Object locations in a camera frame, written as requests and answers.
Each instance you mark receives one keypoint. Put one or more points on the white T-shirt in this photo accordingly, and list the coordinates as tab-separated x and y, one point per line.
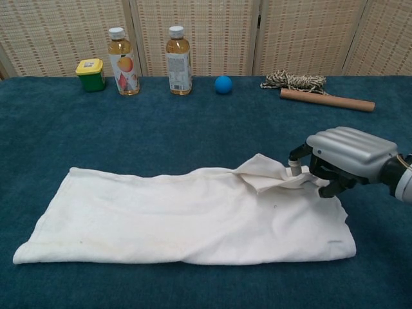
161	215

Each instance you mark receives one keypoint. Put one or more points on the blue ball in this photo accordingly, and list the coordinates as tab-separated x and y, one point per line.
223	85

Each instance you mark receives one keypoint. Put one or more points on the woven bamboo folding screen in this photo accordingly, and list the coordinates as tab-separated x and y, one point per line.
209	32

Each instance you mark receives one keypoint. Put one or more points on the green jar with yellow lid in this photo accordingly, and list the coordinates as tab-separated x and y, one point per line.
91	77

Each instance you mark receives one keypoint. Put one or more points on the blue table cloth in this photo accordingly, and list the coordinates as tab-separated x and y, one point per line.
128	128

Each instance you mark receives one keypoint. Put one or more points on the brown cardboard tube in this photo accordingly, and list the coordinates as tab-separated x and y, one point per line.
328	100

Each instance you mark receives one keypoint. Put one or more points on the tea bottle with fruit label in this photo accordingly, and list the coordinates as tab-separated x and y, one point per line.
125	71

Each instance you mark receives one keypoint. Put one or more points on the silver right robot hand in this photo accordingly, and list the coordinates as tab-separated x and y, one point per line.
351	146

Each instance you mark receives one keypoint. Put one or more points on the tea bottle with text label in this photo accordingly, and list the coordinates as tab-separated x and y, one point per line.
179	71

